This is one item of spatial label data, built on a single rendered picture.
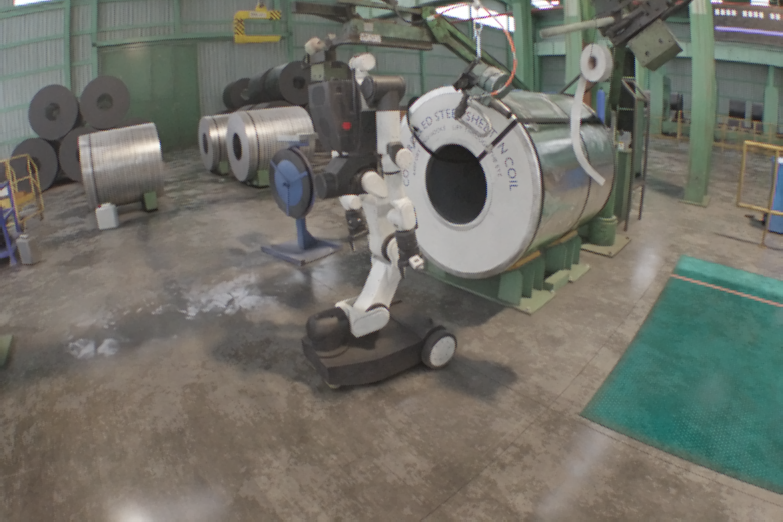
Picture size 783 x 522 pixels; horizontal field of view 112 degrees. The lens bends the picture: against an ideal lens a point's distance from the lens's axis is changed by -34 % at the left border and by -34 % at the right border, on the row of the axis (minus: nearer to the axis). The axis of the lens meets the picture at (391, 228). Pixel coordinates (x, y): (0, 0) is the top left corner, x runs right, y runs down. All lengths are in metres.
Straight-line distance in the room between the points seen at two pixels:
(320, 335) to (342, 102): 1.01
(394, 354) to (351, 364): 0.21
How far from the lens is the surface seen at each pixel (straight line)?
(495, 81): 2.01
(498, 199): 2.26
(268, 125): 6.91
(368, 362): 1.85
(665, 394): 2.15
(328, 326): 1.83
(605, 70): 1.73
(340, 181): 1.65
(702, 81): 6.48
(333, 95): 1.58
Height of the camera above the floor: 1.26
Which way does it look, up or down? 18 degrees down
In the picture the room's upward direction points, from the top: 2 degrees counter-clockwise
